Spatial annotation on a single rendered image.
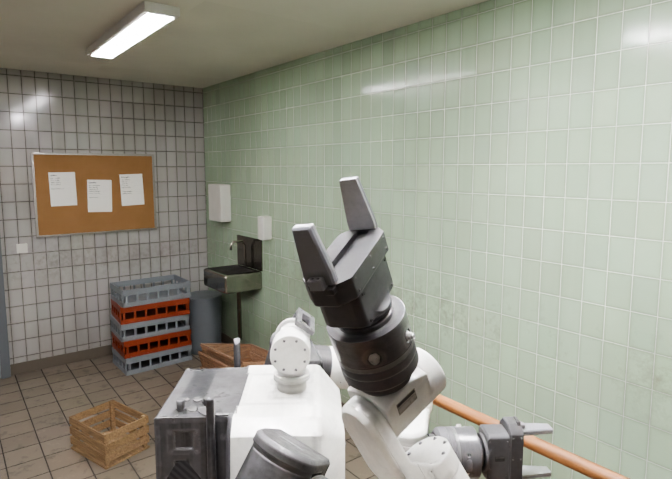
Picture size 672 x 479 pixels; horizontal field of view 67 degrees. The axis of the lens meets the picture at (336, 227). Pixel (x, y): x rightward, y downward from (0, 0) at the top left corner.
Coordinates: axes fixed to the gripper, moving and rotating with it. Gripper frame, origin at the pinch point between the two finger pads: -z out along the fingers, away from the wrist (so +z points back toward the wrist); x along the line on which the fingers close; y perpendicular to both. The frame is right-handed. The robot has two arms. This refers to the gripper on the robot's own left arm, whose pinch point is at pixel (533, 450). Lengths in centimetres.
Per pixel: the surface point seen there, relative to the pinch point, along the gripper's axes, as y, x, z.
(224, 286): -338, 46, 116
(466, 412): -29.0, 6.9, 3.5
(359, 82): -251, -108, 10
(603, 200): -122, -38, -81
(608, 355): -117, 27, -85
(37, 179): -364, -44, 278
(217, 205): -405, -19, 133
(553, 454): -10.7, 7.3, -9.1
